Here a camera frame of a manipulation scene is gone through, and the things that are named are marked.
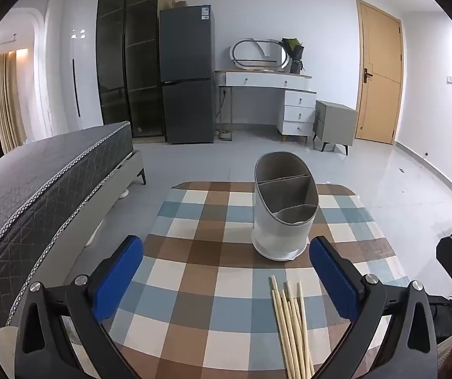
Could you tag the oval vanity mirror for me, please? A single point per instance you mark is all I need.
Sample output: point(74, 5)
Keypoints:
point(259, 57)

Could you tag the checked tablecloth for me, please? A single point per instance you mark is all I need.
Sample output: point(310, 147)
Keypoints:
point(210, 276)

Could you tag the beige curtain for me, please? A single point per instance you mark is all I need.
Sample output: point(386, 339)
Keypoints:
point(11, 102)

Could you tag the tan wooden door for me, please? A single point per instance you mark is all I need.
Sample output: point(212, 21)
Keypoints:
point(378, 75)

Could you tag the white vanity desk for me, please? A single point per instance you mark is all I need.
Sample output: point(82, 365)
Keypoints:
point(299, 114)

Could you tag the grey nightstand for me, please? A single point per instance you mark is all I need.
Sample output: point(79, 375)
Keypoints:
point(336, 122)

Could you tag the dark grey quilted mattress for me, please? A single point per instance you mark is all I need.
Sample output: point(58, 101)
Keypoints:
point(32, 197)

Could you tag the white grey utensil holder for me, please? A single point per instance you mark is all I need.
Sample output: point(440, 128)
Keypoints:
point(277, 233)

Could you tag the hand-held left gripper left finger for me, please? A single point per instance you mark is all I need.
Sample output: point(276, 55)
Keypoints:
point(117, 280)

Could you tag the bundle of wooden chopsticks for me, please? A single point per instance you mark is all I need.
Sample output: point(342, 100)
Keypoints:
point(289, 331)

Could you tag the dark grey refrigerator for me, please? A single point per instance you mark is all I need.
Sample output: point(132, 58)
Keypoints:
point(188, 79)

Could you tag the black bag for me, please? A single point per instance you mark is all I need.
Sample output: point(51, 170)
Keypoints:
point(443, 316)

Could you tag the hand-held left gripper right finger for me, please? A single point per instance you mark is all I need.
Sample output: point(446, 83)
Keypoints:
point(334, 280)

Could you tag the white wardrobe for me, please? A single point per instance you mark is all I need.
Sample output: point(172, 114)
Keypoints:
point(72, 67)

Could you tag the dark glass door cabinet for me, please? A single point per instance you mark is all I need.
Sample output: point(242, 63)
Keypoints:
point(131, 67)

